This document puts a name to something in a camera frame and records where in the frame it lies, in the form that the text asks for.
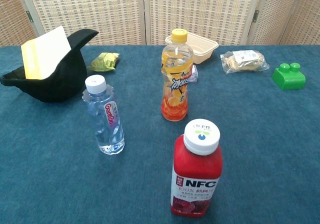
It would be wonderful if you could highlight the red NFC juice bottle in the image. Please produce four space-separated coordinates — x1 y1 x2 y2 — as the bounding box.
170 118 223 216

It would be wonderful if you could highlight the orange iced tea bottle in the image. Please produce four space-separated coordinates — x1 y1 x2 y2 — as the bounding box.
160 28 195 122

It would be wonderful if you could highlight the small purple tissue pack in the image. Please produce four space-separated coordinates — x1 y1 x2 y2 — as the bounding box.
189 64 200 83

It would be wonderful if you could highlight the clear water bottle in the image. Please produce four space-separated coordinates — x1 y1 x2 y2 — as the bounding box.
81 74 126 156

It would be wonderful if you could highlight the beige food tray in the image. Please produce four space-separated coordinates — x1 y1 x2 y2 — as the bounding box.
164 31 220 65

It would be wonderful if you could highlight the green snack packet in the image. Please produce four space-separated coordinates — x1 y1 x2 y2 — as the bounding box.
87 52 121 72

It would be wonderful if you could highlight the clear bag of snacks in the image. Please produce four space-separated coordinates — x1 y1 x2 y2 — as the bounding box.
219 49 270 75

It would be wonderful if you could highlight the black baseball cap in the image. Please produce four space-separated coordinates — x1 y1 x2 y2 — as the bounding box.
0 28 100 103

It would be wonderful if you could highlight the blue table cloth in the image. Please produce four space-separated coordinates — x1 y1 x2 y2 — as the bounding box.
0 44 320 224

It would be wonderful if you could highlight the woven folding screen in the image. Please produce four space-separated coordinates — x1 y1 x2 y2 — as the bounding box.
0 0 320 47

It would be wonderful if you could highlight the yellow and white booklet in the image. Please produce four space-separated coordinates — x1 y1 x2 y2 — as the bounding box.
20 25 72 80

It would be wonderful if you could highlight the green toy brick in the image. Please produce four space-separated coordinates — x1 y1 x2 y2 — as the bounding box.
271 62 306 90

